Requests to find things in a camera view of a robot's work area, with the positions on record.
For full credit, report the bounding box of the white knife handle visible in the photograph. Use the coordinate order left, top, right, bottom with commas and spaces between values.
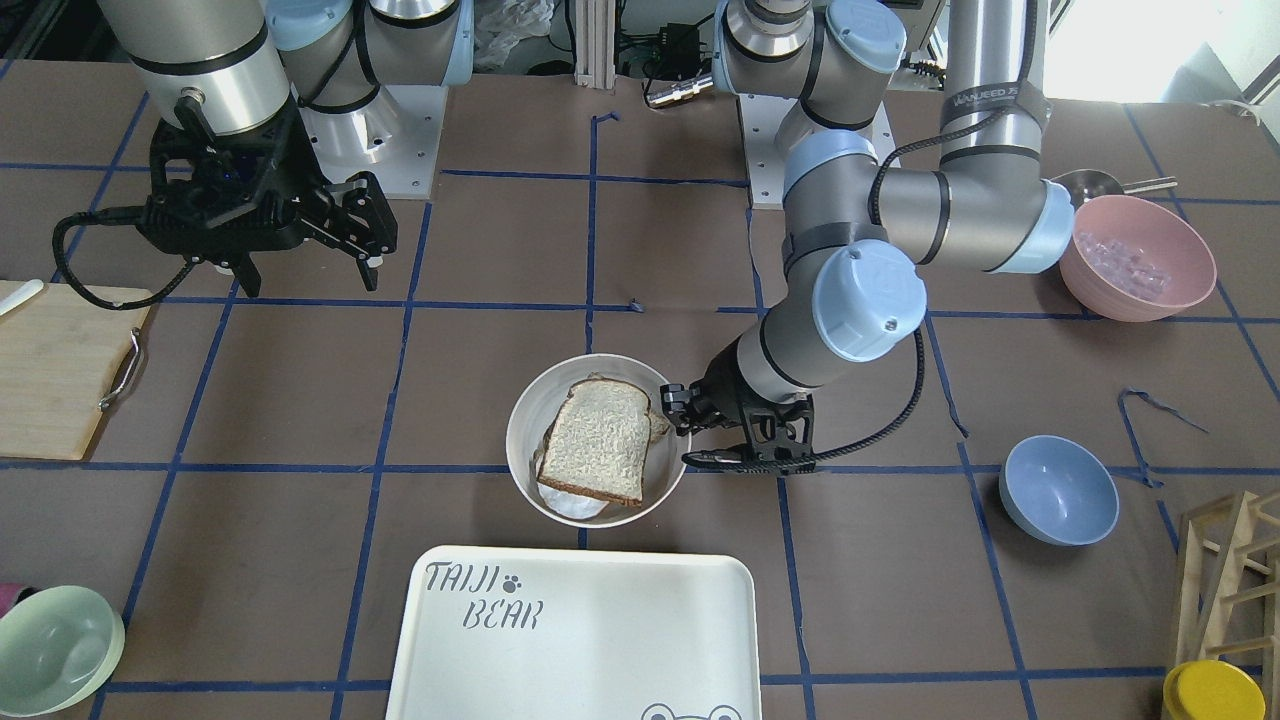
0, 279, 45, 316

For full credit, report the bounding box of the plastic fried egg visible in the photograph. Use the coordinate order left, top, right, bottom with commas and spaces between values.
532, 447, 611, 520

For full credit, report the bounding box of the black power adapter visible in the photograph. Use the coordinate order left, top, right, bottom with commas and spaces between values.
652, 23, 701, 76

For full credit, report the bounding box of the aluminium frame post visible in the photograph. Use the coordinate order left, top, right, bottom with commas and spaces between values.
572, 0, 618, 94

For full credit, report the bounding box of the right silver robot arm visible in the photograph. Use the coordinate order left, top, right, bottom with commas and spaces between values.
95, 1, 475, 297

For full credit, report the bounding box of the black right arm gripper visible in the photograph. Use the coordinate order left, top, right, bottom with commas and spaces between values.
134, 95, 399, 299

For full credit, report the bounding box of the wooden rack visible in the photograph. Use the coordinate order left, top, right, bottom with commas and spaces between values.
1171, 491, 1277, 701

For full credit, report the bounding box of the light green bowl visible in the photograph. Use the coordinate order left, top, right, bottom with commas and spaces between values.
1, 585, 125, 717

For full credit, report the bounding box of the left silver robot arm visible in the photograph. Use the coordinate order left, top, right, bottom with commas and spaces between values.
660, 1, 1074, 474

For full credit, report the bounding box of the white round plate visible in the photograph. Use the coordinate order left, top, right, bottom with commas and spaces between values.
506, 354, 690, 529

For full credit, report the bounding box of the wooden cutting board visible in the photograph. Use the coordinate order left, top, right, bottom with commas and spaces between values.
1, 281, 150, 461

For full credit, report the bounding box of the bread slice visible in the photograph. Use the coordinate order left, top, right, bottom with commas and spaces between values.
536, 375, 652, 507
586, 373, 671, 446

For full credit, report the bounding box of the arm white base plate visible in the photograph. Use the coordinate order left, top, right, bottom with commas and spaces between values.
301, 85, 449, 200
739, 95, 901, 211

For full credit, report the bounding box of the pink cloth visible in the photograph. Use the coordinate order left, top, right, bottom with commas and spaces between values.
0, 582, 38, 618

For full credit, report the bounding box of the bread slice under egg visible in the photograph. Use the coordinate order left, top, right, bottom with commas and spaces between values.
586, 373, 671, 446

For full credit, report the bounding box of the metal ladle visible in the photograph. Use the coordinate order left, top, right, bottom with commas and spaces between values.
1052, 169, 1179, 209

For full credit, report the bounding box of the white Taiji Bear tray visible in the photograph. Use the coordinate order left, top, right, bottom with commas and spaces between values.
387, 544, 763, 719

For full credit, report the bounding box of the blue bowl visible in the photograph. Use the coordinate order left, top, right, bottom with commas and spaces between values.
998, 436, 1120, 547

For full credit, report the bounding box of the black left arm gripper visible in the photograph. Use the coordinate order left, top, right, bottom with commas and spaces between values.
660, 350, 817, 475

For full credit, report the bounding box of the pink bowl with ice cubes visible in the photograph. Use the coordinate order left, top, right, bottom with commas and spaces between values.
1059, 195, 1219, 323

